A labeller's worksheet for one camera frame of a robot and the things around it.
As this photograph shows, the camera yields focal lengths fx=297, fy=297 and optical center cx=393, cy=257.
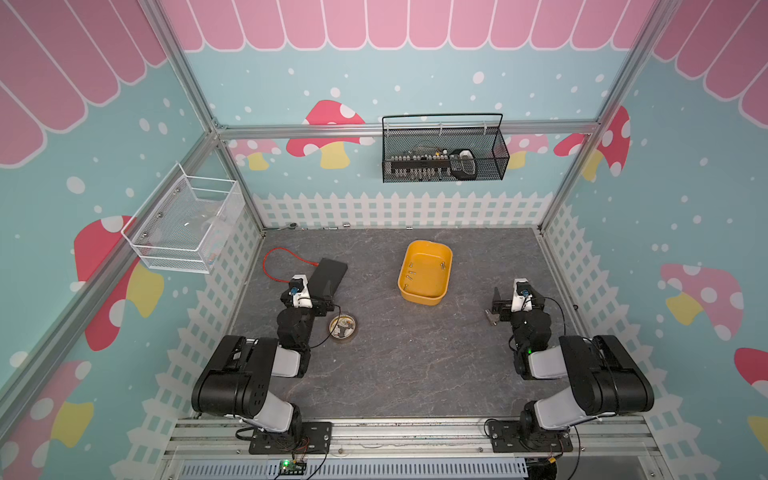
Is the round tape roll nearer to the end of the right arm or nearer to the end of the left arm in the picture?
the end of the left arm

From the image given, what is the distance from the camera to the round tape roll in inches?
36.7

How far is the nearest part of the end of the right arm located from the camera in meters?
0.77

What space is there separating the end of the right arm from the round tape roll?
47cm
